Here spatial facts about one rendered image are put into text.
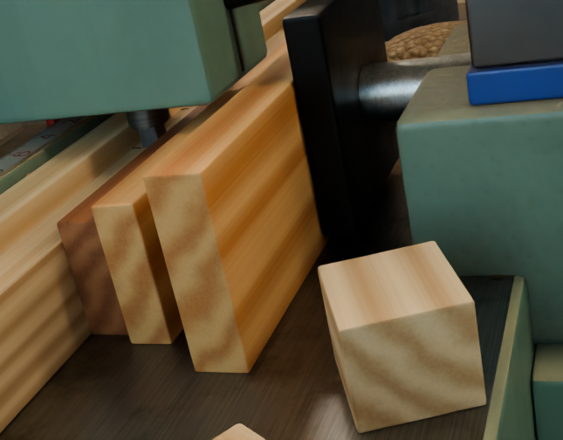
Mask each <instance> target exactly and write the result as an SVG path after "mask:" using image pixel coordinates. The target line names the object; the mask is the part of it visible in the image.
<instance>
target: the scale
mask: <svg viewBox="0 0 563 440"><path fill-rule="evenodd" d="M88 117H89V116H82V117H73V118H64V119H60V120H58V121H57V122H55V123H54V124H52V125H51V126H49V127H48V128H46V129H45V130H43V131H42V132H40V133H39V134H37V135H35V136H34V137H32V138H30V139H29V140H28V141H26V142H25V143H23V144H22V145H20V146H19V147H17V148H15V149H13V150H12V151H10V152H9V153H8V154H7V155H4V156H3V157H1V158H0V176H2V175H4V174H5V173H6V172H8V171H9V170H11V169H12V168H14V167H16V166H17V165H18V164H19V163H21V162H23V161H24V160H26V159H27V158H29V157H30V156H32V155H34V154H35V153H36V152H37V151H39V150H40V149H41V148H43V147H45V146H46V145H48V144H49V143H51V142H52V141H54V140H56V139H57V138H58V137H59V136H61V135H62V134H64V133H65V132H67V131H68V130H70V129H71V128H73V127H75V126H76V125H78V124H79V123H80V122H81V121H83V120H85V119H86V118H88Z"/></svg>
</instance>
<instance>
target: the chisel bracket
mask: <svg viewBox="0 0 563 440"><path fill-rule="evenodd" d="M266 54H267V48H266V43H265V39H264V31H263V26H262V22H261V17H260V13H259V8H258V4H257V3H253V4H249V5H245V6H243V7H239V8H235V9H232V10H228V9H227V8H226V7H225V5H224V3H223V0H0V124H9V123H18V122H27V121H37V120H55V119H64V118H73V117H82V116H92V115H101V114H110V113H126V116H127V121H128V125H129V126H130V127H131V128H133V129H146V128H151V127H157V126H159V125H161V124H163V123H165V122H166V121H168V119H169V118H170V113H169V110H168V109H169V108H174V107H192V106H200V105H208V104H210V103H212V102H214V101H215V100H216V99H218V98H219V97H220V96H221V95H222V94H223V93H225V92H226V91H227V90H228V89H230V88H231V87H232V86H233V85H234V84H236V83H237V82H238V81H239V80H240V79H241V78H242V77H243V76H244V75H245V74H247V73H248V72H249V71H250V70H251V69H253V68H254V67H255V66H256V65H258V64H259V63H260V62H261V61H262V60H263V59H265V58H266Z"/></svg>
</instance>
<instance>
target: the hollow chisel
mask: <svg viewBox="0 0 563 440"><path fill-rule="evenodd" d="M138 131H139V134H140V138H141V144H142V146H143V147H144V148H148V147H149V146H150V145H152V144H153V143H154V142H155V141H157V140H158V139H159V138H160V137H161V136H163V135H164V134H165V133H166V129H165V126H164V123H163V124H161V125H159V126H157V127H151V128H146V129H138Z"/></svg>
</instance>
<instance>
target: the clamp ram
mask: <svg viewBox="0 0 563 440"><path fill-rule="evenodd" d="M282 23H283V28H284V33H285V41H286V45H287V51H288V55H289V59H290V64H291V69H292V77H293V82H294V86H295V91H296V96H297V101H298V105H299V113H300V119H301V123H302V128H303V132H304V136H305V142H306V150H307V154H308V159H309V164H310V169H311V173H312V181H313V187H314V191H315V196H316V200H317V204H318V210H319V218H320V222H321V227H322V232H323V234H324V236H327V237H330V236H353V235H355V234H357V233H358V231H359V229H360V227H361V226H362V224H363V222H364V220H365V219H366V217H367V214H368V212H369V211H370V210H371V208H372V206H373V204H374V201H375V200H376V198H377V196H378V195H379V193H380V191H381V189H382V187H383V185H384V183H385V181H386V180H387V179H388V176H389V174H390V172H391V171H392V169H393V167H394V165H395V163H396V162H397V160H398V158H399V153H398V147H397V141H396V135H395V127H396V124H397V121H398V120H399V119H400V117H401V115H402V113H403V111H404V110H405V108H406V106H407V105H408V103H409V102H410V100H411V98H412V97H413V95H414V93H415V91H416V89H417V88H418V86H419V85H420V84H421V82H422V80H423V78H424V76H425V75H426V73H427V72H430V71H431V70H433V69H436V68H444V67H453V66H462V65H471V55H470V53H462V54H454V55H445V56H437V57H428V58H413V59H404V60H396V61H388V58H387V52H386V46H385V39H384V34H383V28H382V21H381V11H380V5H379V0H306V1H305V2H303V3H302V4H301V5H300V6H299V7H298V8H296V9H295V10H294V11H292V12H291V13H290V14H288V15H287V16H286V17H284V18H283V22H282Z"/></svg>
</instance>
